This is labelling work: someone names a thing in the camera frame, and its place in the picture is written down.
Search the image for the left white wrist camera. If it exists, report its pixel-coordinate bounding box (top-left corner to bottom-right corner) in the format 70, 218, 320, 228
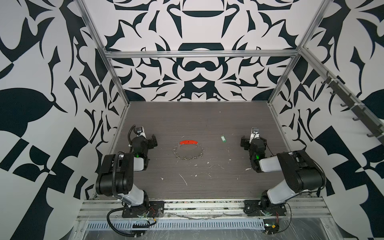
134, 127, 147, 139

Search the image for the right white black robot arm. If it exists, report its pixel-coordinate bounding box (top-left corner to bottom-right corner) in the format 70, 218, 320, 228
240, 134, 326, 216

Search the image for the black wall hook rail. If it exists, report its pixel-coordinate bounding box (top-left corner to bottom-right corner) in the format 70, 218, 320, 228
322, 71, 384, 145

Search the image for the silver keyring with red tag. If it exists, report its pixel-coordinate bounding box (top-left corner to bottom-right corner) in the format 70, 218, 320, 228
173, 140, 204, 161

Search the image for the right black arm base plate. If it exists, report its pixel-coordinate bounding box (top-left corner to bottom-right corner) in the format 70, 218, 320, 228
243, 199, 287, 217

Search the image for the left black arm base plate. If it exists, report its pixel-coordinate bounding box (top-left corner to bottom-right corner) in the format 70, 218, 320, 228
122, 201, 165, 218

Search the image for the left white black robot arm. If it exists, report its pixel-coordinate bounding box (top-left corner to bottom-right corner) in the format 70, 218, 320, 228
96, 135, 158, 207

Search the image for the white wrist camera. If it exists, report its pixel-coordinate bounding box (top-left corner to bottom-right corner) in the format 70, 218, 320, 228
250, 128, 260, 139
134, 127, 147, 139

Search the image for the white slotted cable duct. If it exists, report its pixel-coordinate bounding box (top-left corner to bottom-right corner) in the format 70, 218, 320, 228
86, 219, 265, 231

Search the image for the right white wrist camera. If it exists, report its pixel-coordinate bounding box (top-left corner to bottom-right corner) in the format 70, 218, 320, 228
250, 128, 260, 139

